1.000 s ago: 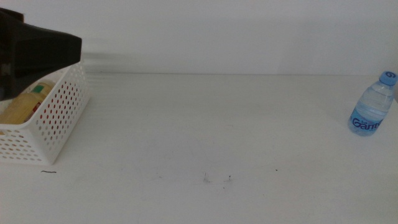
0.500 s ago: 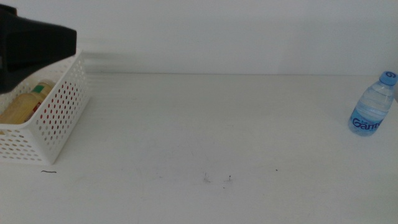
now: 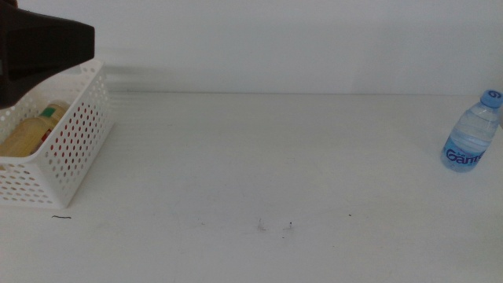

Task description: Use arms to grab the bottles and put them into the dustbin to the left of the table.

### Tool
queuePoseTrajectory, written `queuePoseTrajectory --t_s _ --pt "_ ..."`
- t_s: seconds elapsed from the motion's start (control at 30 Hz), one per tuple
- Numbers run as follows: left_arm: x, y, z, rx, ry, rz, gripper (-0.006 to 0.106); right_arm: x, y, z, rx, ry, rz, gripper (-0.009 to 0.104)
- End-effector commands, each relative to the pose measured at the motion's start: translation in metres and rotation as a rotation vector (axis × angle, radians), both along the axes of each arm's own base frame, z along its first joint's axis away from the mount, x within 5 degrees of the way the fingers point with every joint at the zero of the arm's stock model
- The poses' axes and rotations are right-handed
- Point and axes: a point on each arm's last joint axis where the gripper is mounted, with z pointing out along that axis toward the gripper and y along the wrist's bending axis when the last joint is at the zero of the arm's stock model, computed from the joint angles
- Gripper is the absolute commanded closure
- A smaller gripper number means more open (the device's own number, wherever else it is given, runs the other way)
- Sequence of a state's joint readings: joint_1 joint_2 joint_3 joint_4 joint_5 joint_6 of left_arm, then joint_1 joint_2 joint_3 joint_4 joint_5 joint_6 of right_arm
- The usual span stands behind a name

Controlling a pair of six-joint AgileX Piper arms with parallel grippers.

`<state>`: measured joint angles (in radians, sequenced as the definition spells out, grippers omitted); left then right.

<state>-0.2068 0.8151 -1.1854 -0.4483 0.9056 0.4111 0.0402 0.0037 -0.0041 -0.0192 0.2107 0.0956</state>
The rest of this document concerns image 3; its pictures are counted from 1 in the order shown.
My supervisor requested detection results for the red cola can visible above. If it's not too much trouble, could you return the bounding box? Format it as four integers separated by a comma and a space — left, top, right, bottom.
41, 102, 104, 166

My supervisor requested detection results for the white perforated plastic basket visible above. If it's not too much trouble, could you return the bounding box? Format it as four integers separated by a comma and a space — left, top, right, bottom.
0, 58, 115, 209

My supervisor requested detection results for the yellow tea bottle white cap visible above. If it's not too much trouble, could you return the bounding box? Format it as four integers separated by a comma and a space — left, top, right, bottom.
0, 100, 72, 158

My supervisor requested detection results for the clear water bottle blue cap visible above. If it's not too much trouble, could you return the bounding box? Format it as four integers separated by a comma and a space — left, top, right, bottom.
439, 89, 503, 173

